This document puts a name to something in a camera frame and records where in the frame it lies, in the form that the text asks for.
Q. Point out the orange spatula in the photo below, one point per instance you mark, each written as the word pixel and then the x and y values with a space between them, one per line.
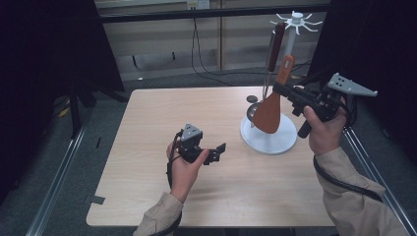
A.
pixel 268 114

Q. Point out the dark round table mark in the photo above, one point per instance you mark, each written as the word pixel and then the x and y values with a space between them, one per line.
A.
pixel 251 98

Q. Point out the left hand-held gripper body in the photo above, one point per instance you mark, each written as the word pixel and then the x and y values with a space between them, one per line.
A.
pixel 191 144

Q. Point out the person's left hand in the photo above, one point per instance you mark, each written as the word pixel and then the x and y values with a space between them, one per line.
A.
pixel 183 177

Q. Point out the person's right hand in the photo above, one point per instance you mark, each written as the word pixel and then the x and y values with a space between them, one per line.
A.
pixel 326 134

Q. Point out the metal floor rail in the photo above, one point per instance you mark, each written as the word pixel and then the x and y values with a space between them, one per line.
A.
pixel 55 183
pixel 377 170

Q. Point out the white utensil rack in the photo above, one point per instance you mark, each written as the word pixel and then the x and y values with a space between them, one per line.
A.
pixel 282 144

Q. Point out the grey tape piece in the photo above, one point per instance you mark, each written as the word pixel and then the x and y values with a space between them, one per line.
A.
pixel 95 199

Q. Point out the black horizontal bar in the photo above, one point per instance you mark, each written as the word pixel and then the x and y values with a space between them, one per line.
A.
pixel 196 13

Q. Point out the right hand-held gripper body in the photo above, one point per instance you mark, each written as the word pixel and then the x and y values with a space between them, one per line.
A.
pixel 323 101

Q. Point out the dark curtain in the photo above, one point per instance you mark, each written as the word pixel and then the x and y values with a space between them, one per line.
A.
pixel 377 49
pixel 39 65

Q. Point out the white power outlet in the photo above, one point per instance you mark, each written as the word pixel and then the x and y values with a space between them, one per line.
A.
pixel 198 4

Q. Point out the black metal stand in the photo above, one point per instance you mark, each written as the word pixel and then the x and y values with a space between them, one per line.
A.
pixel 74 114

